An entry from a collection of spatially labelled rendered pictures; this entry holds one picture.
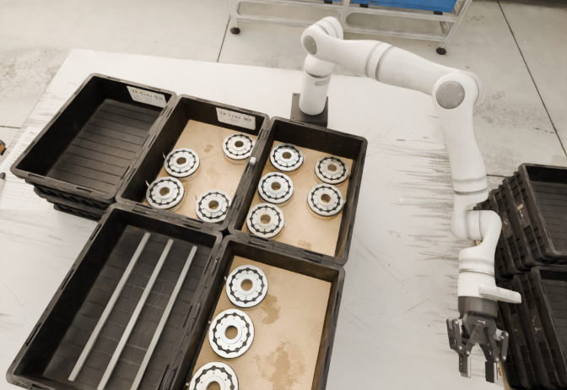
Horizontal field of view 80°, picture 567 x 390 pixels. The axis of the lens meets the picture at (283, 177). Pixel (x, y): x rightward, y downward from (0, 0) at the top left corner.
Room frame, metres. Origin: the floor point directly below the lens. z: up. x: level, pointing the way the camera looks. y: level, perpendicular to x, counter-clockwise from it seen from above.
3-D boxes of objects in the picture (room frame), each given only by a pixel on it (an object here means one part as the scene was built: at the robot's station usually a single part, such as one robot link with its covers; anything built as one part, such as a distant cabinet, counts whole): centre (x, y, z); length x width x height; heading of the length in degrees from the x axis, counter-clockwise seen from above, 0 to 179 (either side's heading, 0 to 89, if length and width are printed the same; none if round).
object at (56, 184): (0.59, 0.53, 0.92); 0.40 x 0.30 x 0.02; 170
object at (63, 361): (0.14, 0.31, 0.87); 0.40 x 0.30 x 0.11; 170
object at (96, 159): (0.59, 0.53, 0.87); 0.40 x 0.30 x 0.11; 170
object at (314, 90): (0.89, -0.08, 0.89); 0.09 x 0.09 x 0.17; 89
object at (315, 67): (0.89, -0.08, 1.05); 0.09 x 0.09 x 0.17; 49
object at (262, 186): (0.50, 0.02, 0.86); 0.10 x 0.10 x 0.01
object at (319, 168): (0.58, -0.14, 0.86); 0.10 x 0.10 x 0.01
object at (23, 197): (0.58, 0.85, 0.70); 0.33 x 0.23 x 0.01; 0
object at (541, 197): (0.69, -1.12, 0.37); 0.40 x 0.30 x 0.45; 0
